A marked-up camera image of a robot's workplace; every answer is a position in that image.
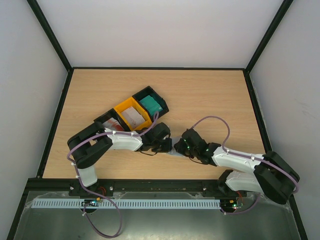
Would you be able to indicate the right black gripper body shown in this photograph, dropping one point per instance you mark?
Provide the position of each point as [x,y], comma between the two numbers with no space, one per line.
[179,145]

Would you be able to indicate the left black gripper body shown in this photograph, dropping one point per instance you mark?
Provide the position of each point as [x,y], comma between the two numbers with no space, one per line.
[159,147]

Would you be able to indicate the beige card holder wallet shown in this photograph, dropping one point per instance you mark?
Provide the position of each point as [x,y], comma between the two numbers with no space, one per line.
[173,151]

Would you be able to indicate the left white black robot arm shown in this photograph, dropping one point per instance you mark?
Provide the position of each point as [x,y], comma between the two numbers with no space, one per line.
[90,144]

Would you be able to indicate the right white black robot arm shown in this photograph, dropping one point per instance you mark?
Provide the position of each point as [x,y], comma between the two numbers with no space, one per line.
[268,173]

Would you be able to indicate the green card stack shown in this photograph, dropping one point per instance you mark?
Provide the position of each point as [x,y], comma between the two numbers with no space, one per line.
[151,105]

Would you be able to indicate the red patterned card stack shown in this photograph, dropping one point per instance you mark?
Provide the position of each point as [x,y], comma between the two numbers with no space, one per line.
[113,124]

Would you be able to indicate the black bin with green cards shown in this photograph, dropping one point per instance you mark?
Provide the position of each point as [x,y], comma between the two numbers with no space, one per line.
[150,91]

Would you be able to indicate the black bin with red cards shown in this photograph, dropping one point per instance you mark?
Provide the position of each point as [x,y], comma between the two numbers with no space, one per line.
[107,115]

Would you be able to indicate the yellow bin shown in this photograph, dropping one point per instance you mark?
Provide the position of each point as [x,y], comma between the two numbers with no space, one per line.
[132,102]

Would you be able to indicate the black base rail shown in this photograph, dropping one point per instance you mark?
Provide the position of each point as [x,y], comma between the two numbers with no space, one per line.
[108,187]

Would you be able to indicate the light blue slotted cable duct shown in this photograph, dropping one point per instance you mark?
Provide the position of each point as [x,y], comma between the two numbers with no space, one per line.
[59,203]

